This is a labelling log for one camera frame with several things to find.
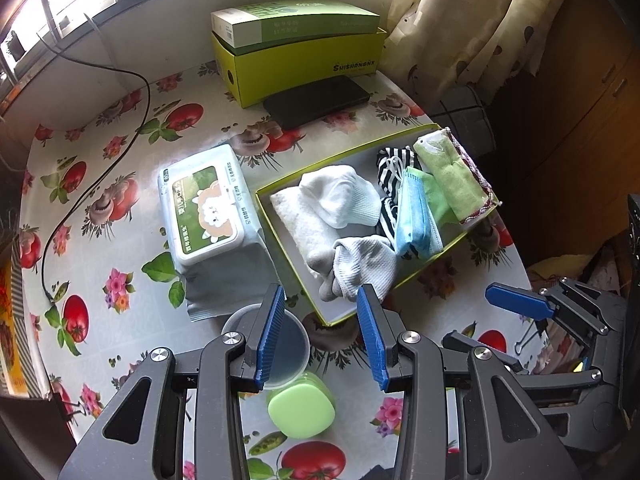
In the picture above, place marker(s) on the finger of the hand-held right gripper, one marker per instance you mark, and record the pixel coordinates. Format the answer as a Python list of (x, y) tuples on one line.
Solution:
[(520, 302), (455, 340)]

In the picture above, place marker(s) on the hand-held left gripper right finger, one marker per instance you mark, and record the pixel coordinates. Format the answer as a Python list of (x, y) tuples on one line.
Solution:
[(372, 340)]

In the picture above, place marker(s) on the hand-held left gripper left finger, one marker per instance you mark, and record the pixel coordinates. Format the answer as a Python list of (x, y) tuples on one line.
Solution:
[(267, 335)]

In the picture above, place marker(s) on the grey white sock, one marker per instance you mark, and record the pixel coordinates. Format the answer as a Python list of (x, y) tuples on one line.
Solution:
[(365, 265)]

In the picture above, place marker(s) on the white towel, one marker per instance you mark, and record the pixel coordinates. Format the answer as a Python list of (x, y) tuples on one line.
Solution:
[(300, 230)]

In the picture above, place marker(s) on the blue face mask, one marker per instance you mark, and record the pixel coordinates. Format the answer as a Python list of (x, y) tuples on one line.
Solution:
[(412, 220)]

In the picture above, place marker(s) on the bright green cloth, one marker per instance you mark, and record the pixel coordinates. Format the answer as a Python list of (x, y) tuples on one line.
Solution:
[(440, 200)]

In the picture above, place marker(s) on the green towel with crochet edge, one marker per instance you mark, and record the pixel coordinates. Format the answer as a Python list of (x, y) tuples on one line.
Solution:
[(455, 175)]

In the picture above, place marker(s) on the yellow-green box lid tray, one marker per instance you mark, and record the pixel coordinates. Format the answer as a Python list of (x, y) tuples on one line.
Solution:
[(350, 160)]

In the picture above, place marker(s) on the clear round plastic container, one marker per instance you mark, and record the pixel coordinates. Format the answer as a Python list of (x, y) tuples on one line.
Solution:
[(295, 345)]

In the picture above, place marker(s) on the small green plastic case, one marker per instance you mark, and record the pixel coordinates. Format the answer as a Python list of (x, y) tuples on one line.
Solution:
[(300, 407)]

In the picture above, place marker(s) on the wet wipes pack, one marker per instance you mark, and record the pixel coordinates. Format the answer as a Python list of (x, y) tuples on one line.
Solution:
[(210, 210)]

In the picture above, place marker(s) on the wooden cabinet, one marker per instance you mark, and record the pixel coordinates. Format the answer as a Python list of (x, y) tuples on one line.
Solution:
[(575, 135)]

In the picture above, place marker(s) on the dark checkered stool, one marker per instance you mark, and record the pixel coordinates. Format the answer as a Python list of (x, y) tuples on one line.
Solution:
[(462, 120)]

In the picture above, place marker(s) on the floral tablecloth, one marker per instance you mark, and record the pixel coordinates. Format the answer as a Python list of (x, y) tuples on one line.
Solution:
[(150, 170)]

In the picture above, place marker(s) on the black phone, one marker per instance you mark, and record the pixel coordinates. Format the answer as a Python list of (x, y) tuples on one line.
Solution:
[(315, 102)]

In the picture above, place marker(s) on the yellow printed cardboard box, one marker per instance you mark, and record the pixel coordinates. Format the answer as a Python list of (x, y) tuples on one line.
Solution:
[(15, 340)]

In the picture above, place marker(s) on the yellow-green shoe box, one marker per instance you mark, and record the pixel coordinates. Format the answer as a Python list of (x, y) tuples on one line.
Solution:
[(300, 77)]

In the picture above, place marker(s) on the beige patterned curtain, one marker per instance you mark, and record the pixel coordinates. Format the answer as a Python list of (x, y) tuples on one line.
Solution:
[(460, 25)]

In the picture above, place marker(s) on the white and green carton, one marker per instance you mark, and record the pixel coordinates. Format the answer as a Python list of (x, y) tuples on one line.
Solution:
[(300, 22)]

